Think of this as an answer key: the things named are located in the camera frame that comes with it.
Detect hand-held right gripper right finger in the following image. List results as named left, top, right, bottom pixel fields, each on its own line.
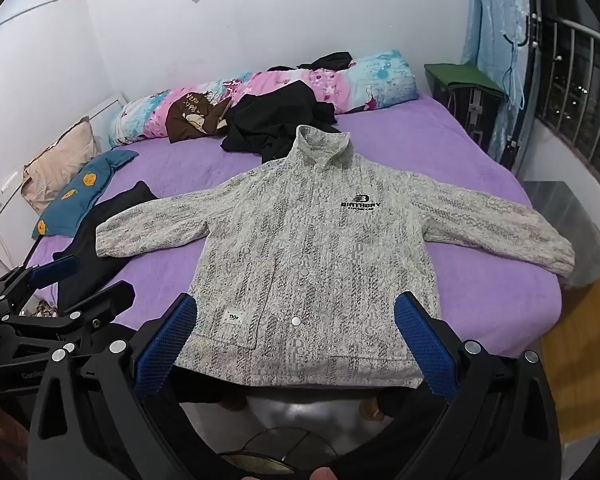
left=375, top=292, right=563, bottom=480

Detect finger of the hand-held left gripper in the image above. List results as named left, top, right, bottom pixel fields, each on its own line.
left=0, top=255, right=78, bottom=311
left=55, top=281, right=136, bottom=333

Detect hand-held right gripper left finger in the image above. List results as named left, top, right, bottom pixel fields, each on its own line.
left=27, top=292, right=216, bottom=480

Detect grey knit jacket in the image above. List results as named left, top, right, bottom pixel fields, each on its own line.
left=96, top=125, right=577, bottom=390

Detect black pants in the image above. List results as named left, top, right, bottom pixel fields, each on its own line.
left=52, top=180, right=160, bottom=311

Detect teal garment with yellow patches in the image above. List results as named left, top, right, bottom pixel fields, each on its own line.
left=32, top=149, right=140, bottom=238

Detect beige pillow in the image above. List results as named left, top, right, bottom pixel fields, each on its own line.
left=21, top=117, right=101, bottom=213

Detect brown printed cloth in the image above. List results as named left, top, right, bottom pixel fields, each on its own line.
left=166, top=89, right=233, bottom=145

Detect black garment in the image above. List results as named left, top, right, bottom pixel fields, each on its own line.
left=220, top=80, right=342, bottom=163

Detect black rack with green top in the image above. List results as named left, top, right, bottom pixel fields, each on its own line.
left=424, top=62, right=523, bottom=171

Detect small black cloth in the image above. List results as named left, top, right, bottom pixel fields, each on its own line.
left=267, top=51, right=357, bottom=72

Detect black window railing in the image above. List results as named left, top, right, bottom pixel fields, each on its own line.
left=525, top=0, right=600, bottom=196

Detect light blue curtain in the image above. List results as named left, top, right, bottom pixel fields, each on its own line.
left=460, top=0, right=543, bottom=171

